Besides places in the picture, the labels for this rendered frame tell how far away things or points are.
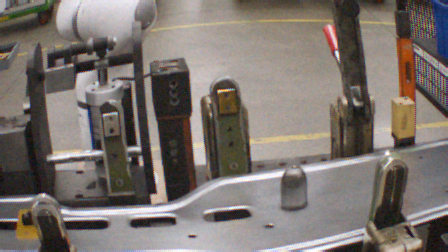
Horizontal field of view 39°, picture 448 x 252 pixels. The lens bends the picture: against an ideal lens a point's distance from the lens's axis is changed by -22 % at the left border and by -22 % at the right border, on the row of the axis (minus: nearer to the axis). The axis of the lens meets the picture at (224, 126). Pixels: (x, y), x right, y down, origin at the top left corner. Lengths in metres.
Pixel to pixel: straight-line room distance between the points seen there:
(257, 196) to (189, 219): 0.09
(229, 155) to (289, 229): 0.20
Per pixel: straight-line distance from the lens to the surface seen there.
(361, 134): 1.01
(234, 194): 0.91
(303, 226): 0.82
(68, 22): 1.37
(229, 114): 0.98
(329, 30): 1.08
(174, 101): 1.01
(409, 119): 1.01
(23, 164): 1.01
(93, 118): 1.03
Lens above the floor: 1.39
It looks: 20 degrees down
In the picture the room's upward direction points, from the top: 4 degrees counter-clockwise
